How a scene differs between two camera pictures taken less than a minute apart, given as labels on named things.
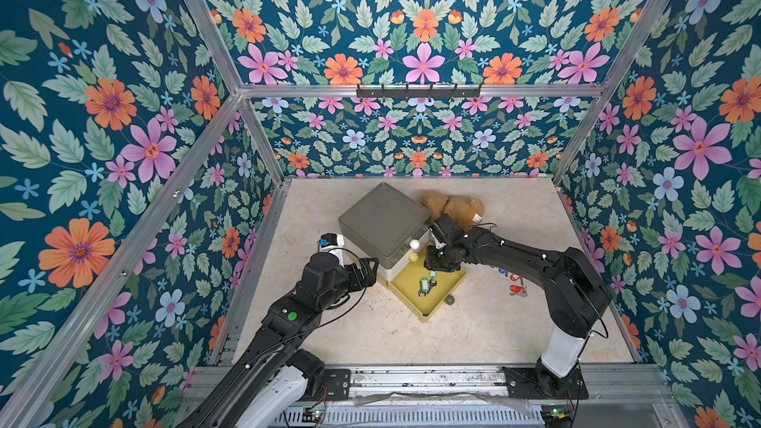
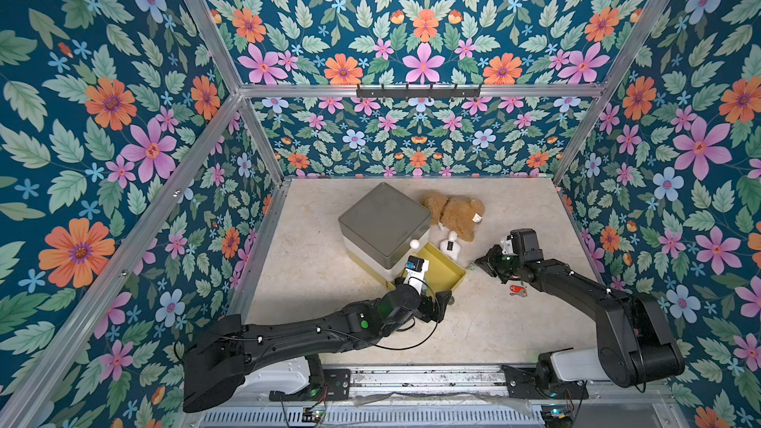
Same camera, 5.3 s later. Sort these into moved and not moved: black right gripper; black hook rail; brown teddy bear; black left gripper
Moved: black left gripper; black right gripper
Not moved: black hook rail; brown teddy bear
